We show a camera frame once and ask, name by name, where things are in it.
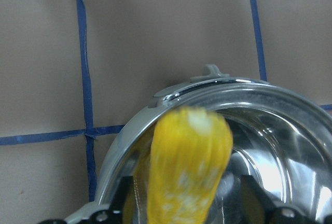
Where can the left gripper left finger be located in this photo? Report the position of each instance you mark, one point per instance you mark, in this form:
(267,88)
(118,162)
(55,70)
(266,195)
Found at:
(126,205)

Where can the yellow corn cob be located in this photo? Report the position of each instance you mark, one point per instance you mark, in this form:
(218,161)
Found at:
(190,151)

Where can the steel pot with handles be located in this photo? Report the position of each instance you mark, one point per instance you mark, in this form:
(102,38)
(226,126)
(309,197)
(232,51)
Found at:
(280,138)

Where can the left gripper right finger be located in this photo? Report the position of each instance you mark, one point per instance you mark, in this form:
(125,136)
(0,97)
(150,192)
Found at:
(255,203)

